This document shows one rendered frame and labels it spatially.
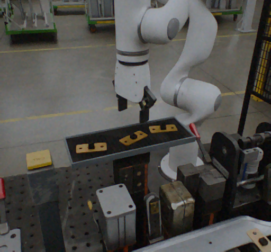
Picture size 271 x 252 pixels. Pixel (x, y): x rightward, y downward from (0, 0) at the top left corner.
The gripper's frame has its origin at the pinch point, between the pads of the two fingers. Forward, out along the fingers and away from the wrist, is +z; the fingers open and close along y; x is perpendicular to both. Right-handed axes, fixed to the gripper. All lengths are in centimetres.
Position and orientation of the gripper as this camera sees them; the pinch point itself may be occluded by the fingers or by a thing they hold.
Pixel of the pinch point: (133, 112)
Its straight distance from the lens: 82.9
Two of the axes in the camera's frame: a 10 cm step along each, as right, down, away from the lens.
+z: 0.0, 8.8, 4.8
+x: 7.5, -3.2, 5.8
